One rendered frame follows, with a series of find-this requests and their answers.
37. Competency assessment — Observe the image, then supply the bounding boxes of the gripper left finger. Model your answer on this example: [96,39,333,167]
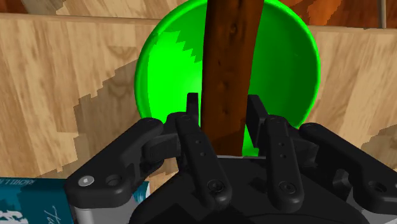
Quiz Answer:
[64,92,233,211]

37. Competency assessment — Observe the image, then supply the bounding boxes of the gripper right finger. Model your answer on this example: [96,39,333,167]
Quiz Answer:
[247,94,397,216]

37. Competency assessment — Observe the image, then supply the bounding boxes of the brown wooden stick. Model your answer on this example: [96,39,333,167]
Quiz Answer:
[200,0,265,157]

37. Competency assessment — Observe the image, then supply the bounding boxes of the green bowl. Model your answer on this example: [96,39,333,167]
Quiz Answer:
[134,0,321,157]

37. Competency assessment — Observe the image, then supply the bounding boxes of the teal book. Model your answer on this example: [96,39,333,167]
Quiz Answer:
[0,177,151,224]

